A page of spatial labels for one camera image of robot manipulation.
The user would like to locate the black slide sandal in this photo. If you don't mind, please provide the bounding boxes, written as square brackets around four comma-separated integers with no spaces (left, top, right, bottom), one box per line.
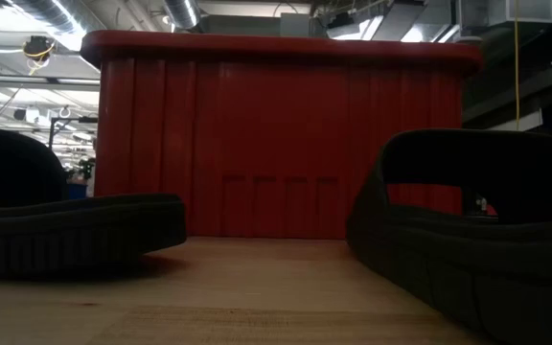
[346,127,552,345]
[0,123,189,280]

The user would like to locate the red plastic bin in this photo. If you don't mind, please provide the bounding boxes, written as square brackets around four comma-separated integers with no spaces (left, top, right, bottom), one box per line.
[80,29,483,241]

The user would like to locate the blue bin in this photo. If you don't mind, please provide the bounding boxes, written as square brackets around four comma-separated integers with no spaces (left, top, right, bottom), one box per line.
[67,182,89,200]

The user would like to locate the silver round ventilation duct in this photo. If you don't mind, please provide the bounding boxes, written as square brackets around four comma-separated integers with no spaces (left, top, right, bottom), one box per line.
[7,0,90,37]
[163,0,201,31]

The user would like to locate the yellow cable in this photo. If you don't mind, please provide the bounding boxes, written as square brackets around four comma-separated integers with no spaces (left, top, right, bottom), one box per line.
[513,0,521,131]

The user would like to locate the black yellow cable reel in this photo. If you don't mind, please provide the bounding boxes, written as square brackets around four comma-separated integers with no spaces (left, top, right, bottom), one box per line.
[21,34,57,63]

